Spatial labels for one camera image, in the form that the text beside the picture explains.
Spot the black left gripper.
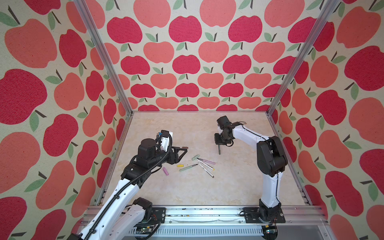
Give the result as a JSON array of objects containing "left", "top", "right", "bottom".
[{"left": 148, "top": 144, "right": 188, "bottom": 169}]

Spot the pink pen cap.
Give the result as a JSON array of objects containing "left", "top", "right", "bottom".
[{"left": 163, "top": 167, "right": 169, "bottom": 176}]

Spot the white yellow-tipped pen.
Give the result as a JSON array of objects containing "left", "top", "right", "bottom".
[{"left": 199, "top": 161, "right": 215, "bottom": 171}]

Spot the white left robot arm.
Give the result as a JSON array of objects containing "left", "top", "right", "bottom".
[{"left": 68, "top": 131, "right": 188, "bottom": 240}]

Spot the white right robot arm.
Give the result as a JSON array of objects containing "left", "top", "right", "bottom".
[{"left": 215, "top": 116, "right": 288, "bottom": 223}]

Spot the light green pen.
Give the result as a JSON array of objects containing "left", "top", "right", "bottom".
[{"left": 179, "top": 164, "right": 198, "bottom": 172}]

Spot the light green pen cap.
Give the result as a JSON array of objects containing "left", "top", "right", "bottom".
[{"left": 192, "top": 155, "right": 200, "bottom": 161}]

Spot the purple pen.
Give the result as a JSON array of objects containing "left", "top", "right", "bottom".
[{"left": 198, "top": 158, "right": 216, "bottom": 165}]

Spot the white brown-tipped pen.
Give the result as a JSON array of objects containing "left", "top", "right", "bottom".
[{"left": 198, "top": 163, "right": 214, "bottom": 178}]

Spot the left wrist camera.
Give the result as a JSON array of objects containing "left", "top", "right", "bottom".
[{"left": 158, "top": 130, "right": 173, "bottom": 152}]

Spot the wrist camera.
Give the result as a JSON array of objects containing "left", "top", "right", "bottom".
[
  {"left": 158, "top": 130, "right": 173, "bottom": 152},
  {"left": 217, "top": 116, "right": 232, "bottom": 130}
]

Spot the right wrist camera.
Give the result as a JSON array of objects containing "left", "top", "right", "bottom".
[{"left": 217, "top": 116, "right": 232, "bottom": 130}]

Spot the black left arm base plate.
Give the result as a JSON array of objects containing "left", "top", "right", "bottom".
[{"left": 142, "top": 207, "right": 167, "bottom": 224}]

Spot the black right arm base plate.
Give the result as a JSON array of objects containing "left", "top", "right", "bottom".
[{"left": 239, "top": 207, "right": 286, "bottom": 224}]

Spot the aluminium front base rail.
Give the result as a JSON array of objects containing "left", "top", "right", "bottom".
[{"left": 73, "top": 206, "right": 335, "bottom": 240}]

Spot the aluminium left rear corner post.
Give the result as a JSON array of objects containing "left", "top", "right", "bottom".
[{"left": 74, "top": 0, "right": 134, "bottom": 117}]

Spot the aluminium corner post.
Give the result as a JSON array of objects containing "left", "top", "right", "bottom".
[
  {"left": 74, "top": 0, "right": 134, "bottom": 117},
  {"left": 267, "top": 0, "right": 340, "bottom": 117}
]

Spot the aluminium right rear corner post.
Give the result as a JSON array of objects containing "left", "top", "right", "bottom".
[{"left": 267, "top": 0, "right": 340, "bottom": 117}]

